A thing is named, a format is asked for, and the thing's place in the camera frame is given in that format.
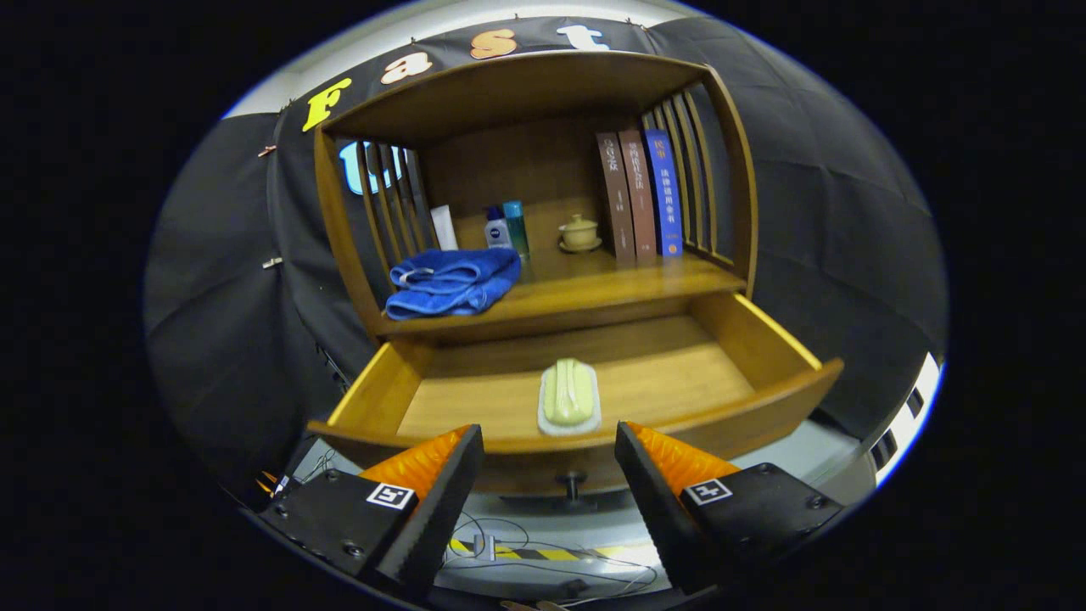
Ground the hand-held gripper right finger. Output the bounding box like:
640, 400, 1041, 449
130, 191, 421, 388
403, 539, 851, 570
614, 421, 847, 595

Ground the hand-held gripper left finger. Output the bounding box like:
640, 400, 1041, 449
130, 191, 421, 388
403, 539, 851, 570
259, 424, 484, 599

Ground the wooden drawer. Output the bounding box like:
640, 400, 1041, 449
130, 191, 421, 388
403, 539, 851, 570
307, 291, 845, 510

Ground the green scrub brush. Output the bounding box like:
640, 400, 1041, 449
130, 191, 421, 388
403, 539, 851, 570
537, 357, 602, 438

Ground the wooden countertop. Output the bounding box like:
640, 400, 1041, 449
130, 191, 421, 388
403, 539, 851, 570
378, 246, 747, 340

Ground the wooden cabinet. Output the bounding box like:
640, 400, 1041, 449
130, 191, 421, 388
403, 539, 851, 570
312, 49, 760, 345

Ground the yellow black floor tape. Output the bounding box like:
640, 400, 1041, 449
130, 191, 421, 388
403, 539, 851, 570
448, 538, 654, 563

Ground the blue towel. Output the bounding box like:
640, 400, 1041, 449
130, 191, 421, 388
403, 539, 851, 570
384, 248, 523, 322

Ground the white slotted panel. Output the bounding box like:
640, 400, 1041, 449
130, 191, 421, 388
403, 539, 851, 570
874, 352, 944, 489

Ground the white tube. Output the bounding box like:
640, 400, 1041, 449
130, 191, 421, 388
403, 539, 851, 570
429, 205, 459, 252

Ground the beige lidded teacup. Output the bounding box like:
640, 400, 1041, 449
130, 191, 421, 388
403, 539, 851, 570
557, 214, 603, 254

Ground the teal bottle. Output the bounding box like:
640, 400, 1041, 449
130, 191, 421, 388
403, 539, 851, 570
502, 200, 531, 260

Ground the dark brown book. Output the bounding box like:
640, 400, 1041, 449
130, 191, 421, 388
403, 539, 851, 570
595, 132, 637, 262

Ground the reddish brown book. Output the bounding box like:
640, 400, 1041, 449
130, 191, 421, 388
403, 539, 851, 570
618, 129, 658, 258

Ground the blue book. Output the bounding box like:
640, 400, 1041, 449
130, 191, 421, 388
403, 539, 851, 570
642, 128, 684, 257

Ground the black backdrop cloth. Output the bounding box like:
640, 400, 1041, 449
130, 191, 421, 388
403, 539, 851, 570
143, 15, 949, 502

